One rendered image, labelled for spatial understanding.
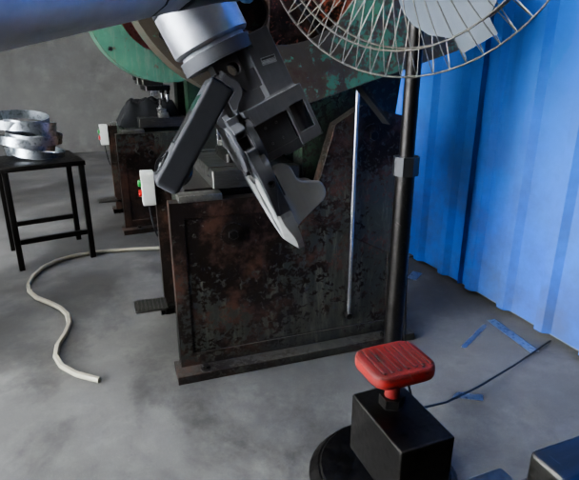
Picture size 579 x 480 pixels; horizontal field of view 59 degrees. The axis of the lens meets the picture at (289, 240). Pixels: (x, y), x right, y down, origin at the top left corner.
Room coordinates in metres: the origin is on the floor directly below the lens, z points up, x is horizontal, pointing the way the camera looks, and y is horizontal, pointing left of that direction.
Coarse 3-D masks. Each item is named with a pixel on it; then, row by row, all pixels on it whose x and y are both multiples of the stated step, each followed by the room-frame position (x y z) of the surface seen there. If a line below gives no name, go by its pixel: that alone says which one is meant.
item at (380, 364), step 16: (368, 352) 0.46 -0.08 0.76; (384, 352) 0.45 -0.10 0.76; (400, 352) 0.45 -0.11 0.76; (416, 352) 0.46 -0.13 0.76; (368, 368) 0.43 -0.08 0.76; (384, 368) 0.43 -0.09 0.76; (400, 368) 0.43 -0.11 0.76; (416, 368) 0.43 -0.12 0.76; (432, 368) 0.43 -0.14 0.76; (384, 384) 0.41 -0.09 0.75; (400, 384) 0.41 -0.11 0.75
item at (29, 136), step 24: (48, 120) 2.73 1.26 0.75; (0, 144) 2.62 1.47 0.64; (24, 144) 2.61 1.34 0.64; (48, 144) 2.67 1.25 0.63; (0, 168) 2.48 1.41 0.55; (24, 168) 2.53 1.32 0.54; (48, 168) 2.59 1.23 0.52; (0, 192) 2.78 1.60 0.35; (72, 192) 2.98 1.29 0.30; (72, 216) 2.97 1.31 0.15; (24, 240) 2.50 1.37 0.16; (48, 240) 2.56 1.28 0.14; (24, 264) 2.49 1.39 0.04
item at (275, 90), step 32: (256, 32) 0.51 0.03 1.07; (192, 64) 0.49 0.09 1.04; (224, 64) 0.50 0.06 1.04; (256, 64) 0.51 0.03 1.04; (256, 96) 0.51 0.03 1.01; (288, 96) 0.49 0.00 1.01; (224, 128) 0.49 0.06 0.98; (256, 128) 0.49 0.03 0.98; (288, 128) 0.50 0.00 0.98; (320, 128) 0.50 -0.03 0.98
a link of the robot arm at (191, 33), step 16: (160, 16) 0.49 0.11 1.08; (176, 16) 0.48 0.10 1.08; (192, 16) 0.48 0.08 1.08; (208, 16) 0.48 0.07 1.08; (224, 16) 0.49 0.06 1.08; (240, 16) 0.50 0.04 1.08; (176, 32) 0.48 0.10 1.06; (192, 32) 0.48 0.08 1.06; (208, 32) 0.48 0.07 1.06; (224, 32) 0.48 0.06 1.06; (240, 32) 0.50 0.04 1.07; (176, 48) 0.49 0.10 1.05; (192, 48) 0.48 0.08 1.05; (208, 48) 0.48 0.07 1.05
